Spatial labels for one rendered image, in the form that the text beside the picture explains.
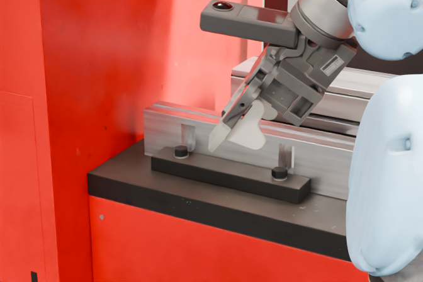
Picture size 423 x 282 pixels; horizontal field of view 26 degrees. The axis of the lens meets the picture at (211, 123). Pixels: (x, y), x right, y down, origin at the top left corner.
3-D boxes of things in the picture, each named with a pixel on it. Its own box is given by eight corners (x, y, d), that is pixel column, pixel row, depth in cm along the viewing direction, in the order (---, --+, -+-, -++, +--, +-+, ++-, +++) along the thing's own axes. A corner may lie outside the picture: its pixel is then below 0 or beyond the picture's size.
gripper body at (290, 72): (294, 133, 106) (355, 59, 100) (233, 90, 106) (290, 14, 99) (305, 102, 113) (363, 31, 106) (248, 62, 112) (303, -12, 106)
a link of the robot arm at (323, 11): (311, -17, 97) (323, -43, 104) (287, 15, 99) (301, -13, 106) (369, 24, 97) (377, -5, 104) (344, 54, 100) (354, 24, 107)
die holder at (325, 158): (143, 155, 178) (142, 109, 174) (160, 144, 183) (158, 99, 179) (393, 211, 155) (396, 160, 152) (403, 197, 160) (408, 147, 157)
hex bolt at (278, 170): (269, 179, 161) (269, 170, 160) (275, 172, 163) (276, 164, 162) (282, 182, 159) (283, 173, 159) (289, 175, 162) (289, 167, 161)
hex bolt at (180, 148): (170, 157, 169) (170, 148, 169) (178, 152, 172) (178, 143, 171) (184, 159, 168) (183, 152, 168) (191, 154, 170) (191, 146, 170)
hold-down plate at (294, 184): (150, 170, 171) (150, 155, 170) (165, 160, 175) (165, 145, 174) (298, 204, 158) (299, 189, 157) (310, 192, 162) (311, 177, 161)
